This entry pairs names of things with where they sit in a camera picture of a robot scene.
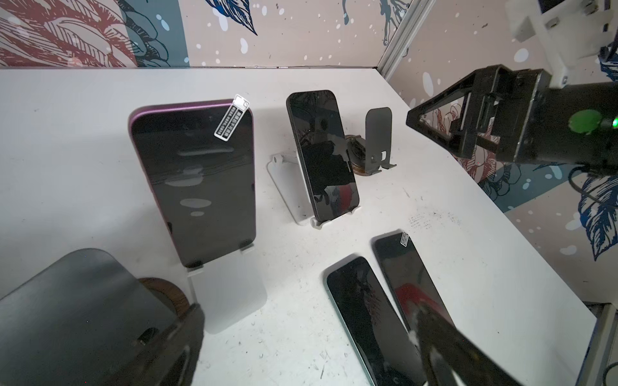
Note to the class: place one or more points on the green-edged black phone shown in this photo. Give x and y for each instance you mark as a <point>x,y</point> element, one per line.
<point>377,334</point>

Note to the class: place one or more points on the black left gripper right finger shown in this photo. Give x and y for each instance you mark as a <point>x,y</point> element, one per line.
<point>449,358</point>

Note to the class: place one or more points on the purple-edged black phone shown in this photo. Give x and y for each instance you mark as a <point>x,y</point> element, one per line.
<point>198,158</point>

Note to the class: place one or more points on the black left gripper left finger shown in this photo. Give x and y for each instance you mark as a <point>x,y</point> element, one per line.
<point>170,358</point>

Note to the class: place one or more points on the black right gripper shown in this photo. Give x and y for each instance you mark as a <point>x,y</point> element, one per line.
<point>517,116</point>

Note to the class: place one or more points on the silver-edged black phone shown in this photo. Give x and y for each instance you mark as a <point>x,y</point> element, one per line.
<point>323,153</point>

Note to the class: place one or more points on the white phone stand right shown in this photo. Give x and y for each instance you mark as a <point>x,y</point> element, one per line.
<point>289,188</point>

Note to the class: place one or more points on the white phone stand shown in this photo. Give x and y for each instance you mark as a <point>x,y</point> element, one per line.
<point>289,188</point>
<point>228,289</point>

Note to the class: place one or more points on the black phone with label sticker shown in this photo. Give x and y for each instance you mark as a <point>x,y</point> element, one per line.
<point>407,277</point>

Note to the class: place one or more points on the white phone stand left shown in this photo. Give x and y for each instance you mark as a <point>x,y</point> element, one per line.
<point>228,289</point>

